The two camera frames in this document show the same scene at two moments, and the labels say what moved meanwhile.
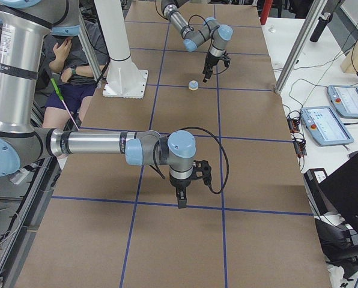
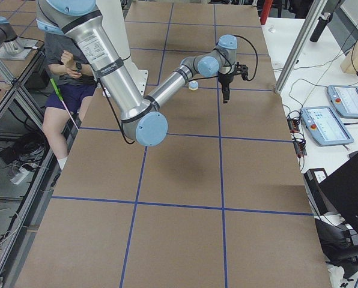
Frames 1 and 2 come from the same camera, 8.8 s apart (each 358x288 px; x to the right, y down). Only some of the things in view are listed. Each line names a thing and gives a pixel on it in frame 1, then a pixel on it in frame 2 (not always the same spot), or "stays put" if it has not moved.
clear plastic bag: (271, 30) stays put
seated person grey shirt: (75, 63) stays put
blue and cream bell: (193, 85) stays put
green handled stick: (61, 96) stays put
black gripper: (202, 170) to (242, 70)
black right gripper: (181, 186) to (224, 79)
